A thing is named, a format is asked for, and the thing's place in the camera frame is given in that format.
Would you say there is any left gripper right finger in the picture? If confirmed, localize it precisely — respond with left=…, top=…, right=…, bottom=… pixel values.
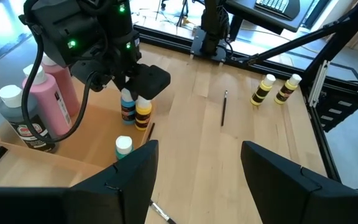
left=240, top=141, right=358, bottom=224

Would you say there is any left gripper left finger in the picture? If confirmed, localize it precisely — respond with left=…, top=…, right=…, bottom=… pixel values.
left=70, top=139, right=160, bottom=224

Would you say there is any small yellow paint bottle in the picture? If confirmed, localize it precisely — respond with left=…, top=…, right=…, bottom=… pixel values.
left=134, top=95, right=153, bottom=131

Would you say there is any small turquoise paint bottle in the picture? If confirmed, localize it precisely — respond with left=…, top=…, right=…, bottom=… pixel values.
left=120, top=88, right=137, bottom=126

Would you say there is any small green paint bottle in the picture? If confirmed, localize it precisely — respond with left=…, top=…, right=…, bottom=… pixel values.
left=115, top=135, right=134, bottom=161

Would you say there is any large red paint bottle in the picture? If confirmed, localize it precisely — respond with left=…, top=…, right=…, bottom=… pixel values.
left=40, top=54, right=81, bottom=118

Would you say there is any large pink paint bottle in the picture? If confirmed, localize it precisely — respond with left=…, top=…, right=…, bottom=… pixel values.
left=22, top=63, right=74, bottom=137

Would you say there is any small ochre paint bottle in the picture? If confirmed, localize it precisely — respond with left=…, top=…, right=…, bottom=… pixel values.
left=249, top=73, right=277, bottom=107
left=273, top=73, right=303, bottom=105

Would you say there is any large black paint bottle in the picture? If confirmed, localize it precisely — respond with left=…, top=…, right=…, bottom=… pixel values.
left=0, top=84, right=58, bottom=153

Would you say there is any orange translucent plastic bin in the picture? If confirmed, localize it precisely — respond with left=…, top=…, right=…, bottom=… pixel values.
left=0, top=77, right=155, bottom=187

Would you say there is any grey desk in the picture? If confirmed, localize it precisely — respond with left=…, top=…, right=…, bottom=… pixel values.
left=224, top=0, right=319, bottom=35

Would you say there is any black beam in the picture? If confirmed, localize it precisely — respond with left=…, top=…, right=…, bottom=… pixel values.
left=247, top=18, right=354, bottom=66

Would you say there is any black keyboard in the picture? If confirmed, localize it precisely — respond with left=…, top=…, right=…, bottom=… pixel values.
left=255, top=0, right=301, bottom=21

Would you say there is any black overhead crossbar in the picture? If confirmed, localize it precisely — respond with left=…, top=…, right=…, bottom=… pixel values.
left=300, top=0, right=358, bottom=91

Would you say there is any black table frame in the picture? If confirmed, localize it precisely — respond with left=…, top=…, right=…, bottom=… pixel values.
left=0, top=24, right=358, bottom=187

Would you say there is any silver bracket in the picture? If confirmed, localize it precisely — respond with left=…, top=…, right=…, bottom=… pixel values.
left=308, top=59, right=331, bottom=108

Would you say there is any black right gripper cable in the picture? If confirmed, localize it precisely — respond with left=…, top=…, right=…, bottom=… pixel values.
left=20, top=27, right=101, bottom=144

